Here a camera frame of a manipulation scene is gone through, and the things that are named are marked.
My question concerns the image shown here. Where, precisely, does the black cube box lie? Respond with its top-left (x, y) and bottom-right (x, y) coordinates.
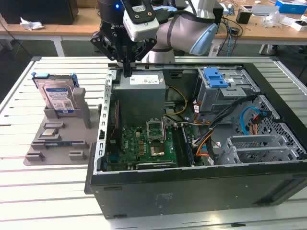
top-left (213, 4), bottom-right (225, 24)

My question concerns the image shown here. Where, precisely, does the orange wire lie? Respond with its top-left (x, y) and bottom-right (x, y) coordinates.
top-left (194, 136), bottom-right (216, 159)

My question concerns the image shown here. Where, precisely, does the green motherboard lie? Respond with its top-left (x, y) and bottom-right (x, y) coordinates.
top-left (105, 124), bottom-right (200, 172)

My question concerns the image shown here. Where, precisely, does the large black box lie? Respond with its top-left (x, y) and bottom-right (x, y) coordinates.
top-left (0, 0), bottom-right (79, 25)

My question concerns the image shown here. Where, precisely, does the yellow wire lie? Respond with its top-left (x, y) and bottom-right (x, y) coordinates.
top-left (164, 86), bottom-right (189, 117)

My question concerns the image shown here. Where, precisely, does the black PC case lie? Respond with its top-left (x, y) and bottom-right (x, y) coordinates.
top-left (83, 62), bottom-right (307, 220)

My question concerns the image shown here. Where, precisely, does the blue wire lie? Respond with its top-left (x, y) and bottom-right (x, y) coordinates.
top-left (239, 106), bottom-right (272, 136)

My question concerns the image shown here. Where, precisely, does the white power strip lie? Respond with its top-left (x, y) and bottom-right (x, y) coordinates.
top-left (208, 44), bottom-right (220, 57)

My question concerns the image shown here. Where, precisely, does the CPU socket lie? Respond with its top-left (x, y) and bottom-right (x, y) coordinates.
top-left (150, 142), bottom-right (166, 158)

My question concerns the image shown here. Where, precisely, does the blue cardboard box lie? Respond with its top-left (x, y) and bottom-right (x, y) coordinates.
top-left (275, 0), bottom-right (307, 14)

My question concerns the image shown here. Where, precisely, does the black RAM slot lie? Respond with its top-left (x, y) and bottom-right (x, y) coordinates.
top-left (171, 126), bottom-right (184, 168)

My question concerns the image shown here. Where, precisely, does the grey metal disk bay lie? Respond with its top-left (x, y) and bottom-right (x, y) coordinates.
top-left (222, 134), bottom-right (300, 165)

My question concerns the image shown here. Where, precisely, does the flat grey box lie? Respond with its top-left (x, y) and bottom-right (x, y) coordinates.
top-left (251, 5), bottom-right (280, 16)

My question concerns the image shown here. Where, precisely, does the small black speaker box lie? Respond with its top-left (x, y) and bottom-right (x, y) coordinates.
top-left (236, 11), bottom-right (252, 24)

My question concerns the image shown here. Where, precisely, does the black cable bundle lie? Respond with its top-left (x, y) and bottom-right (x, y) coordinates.
top-left (193, 94), bottom-right (260, 149)

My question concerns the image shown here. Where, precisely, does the black graphics card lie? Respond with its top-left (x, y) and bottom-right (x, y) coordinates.
top-left (135, 161), bottom-right (177, 171)

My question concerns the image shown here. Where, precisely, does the white box with black inlay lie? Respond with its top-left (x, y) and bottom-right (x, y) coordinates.
top-left (286, 19), bottom-right (307, 32)

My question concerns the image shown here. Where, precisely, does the grey power supply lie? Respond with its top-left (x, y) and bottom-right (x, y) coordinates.
top-left (112, 71), bottom-right (168, 127)

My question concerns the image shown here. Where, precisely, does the grey parts rack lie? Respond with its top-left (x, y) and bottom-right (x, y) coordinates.
top-left (23, 87), bottom-right (103, 166)

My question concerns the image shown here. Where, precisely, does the crumpled white paper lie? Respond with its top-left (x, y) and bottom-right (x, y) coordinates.
top-left (20, 16), bottom-right (45, 31)

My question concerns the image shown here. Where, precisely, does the hard disk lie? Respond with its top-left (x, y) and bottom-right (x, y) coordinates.
top-left (31, 72), bottom-right (80, 117)

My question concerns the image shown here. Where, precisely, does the installed RAM stick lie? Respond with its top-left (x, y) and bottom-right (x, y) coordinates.
top-left (180, 124), bottom-right (194, 166)

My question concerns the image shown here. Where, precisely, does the metal socket cover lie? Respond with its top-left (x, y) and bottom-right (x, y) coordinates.
top-left (146, 118), bottom-right (166, 142)

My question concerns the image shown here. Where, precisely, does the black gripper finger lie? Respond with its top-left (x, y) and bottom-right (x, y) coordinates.
top-left (90, 30), bottom-right (128, 77)
top-left (128, 39), bottom-right (157, 78)

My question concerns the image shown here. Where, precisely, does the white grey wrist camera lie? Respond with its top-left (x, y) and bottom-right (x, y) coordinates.
top-left (122, 0), bottom-right (160, 42)

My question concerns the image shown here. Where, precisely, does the blue plastic drive latch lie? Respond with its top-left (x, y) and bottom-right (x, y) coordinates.
top-left (203, 68), bottom-right (229, 89)

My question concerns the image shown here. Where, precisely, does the clear plastic bag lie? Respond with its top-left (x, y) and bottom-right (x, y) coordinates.
top-left (261, 11), bottom-right (288, 28)

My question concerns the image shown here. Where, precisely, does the grey metal drive cage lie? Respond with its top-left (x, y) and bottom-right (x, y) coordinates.
top-left (195, 68), bottom-right (261, 113)

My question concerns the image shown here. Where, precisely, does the light wooden desk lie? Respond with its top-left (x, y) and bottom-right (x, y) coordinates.
top-left (0, 0), bottom-right (307, 58)

